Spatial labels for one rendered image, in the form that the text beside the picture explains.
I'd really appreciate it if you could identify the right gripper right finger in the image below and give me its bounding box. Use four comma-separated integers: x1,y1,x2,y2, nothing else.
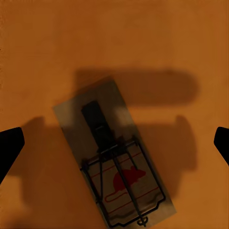
214,127,229,165

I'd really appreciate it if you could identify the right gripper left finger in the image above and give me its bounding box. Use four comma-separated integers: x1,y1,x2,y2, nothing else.
0,127,25,184

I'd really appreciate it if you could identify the mousetrap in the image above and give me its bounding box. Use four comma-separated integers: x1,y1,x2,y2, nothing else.
52,80,177,229

